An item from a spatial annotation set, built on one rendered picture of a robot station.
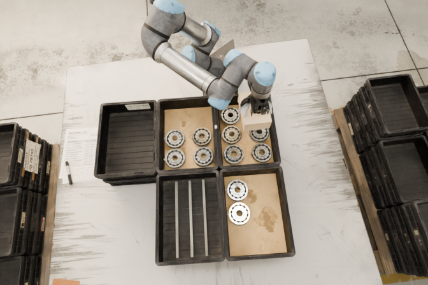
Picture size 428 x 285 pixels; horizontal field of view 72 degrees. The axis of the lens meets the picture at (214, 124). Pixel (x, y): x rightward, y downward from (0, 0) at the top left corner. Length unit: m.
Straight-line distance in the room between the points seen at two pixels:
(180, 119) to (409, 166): 1.53
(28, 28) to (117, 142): 2.21
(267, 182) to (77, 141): 1.11
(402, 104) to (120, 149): 1.84
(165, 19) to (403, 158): 1.77
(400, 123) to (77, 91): 2.10
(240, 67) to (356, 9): 2.51
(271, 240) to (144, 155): 0.76
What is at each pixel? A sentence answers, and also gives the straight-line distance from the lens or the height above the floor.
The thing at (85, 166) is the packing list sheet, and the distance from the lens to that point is 1.83.
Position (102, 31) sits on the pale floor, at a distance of 3.26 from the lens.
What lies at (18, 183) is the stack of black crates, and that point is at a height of 0.49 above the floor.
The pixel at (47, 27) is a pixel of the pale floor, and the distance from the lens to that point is 3.54.
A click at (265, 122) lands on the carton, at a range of 1.29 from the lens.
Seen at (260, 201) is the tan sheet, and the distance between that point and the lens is 1.50.
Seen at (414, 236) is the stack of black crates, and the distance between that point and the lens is 2.11.
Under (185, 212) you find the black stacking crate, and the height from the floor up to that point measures 0.83.
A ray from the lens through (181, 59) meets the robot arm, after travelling 1.17.
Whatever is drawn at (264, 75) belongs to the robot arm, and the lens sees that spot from 1.01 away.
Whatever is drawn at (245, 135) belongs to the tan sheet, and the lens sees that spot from 1.58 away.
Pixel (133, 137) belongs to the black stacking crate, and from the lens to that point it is 1.64.
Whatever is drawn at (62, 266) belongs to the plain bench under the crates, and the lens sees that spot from 1.79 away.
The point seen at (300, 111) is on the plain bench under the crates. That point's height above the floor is 0.70.
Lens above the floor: 2.30
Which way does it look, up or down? 67 degrees down
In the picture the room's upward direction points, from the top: 4 degrees counter-clockwise
